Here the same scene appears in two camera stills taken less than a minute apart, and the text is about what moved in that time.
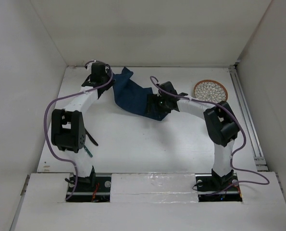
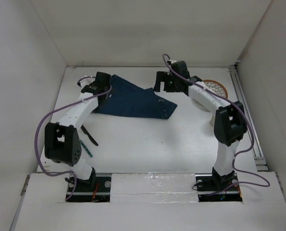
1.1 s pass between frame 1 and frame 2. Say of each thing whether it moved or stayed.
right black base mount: stayed
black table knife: stayed
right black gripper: moved
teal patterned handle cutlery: stayed
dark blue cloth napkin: moved
